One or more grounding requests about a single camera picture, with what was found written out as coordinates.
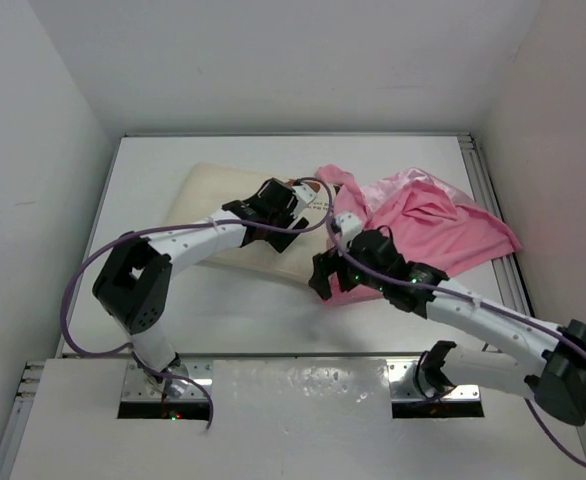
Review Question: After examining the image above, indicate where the pink satin pillowcase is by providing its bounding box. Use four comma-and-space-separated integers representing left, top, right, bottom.
316, 165, 522, 277

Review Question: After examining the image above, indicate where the cream pillow with bear print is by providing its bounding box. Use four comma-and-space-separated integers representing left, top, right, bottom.
165, 163, 328, 284

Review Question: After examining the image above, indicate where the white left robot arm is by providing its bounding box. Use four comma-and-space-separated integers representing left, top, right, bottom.
92, 178, 316, 374

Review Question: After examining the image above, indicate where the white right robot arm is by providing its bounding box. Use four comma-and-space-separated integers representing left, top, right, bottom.
308, 229, 586, 426

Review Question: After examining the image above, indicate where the white foam front board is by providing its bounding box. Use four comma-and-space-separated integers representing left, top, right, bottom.
12, 359, 586, 479

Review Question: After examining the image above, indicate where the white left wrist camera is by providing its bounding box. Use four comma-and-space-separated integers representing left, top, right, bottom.
289, 180, 321, 210

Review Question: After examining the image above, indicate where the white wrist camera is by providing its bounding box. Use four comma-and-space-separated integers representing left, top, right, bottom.
289, 180, 321, 210
331, 211, 363, 246

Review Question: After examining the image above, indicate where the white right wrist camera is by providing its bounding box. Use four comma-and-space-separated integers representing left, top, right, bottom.
331, 211, 363, 246

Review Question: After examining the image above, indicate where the aluminium frame rail right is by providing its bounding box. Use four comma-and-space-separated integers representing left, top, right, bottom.
457, 132, 544, 357

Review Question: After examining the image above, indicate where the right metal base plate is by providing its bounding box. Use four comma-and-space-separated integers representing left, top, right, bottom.
386, 356, 481, 404

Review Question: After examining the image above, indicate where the metal base plate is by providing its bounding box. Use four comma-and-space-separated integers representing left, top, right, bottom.
386, 356, 481, 404
121, 361, 213, 403

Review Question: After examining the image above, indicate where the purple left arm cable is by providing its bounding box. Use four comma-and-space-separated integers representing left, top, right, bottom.
60, 179, 338, 432

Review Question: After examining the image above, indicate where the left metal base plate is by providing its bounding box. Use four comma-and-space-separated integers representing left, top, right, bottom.
121, 361, 213, 403

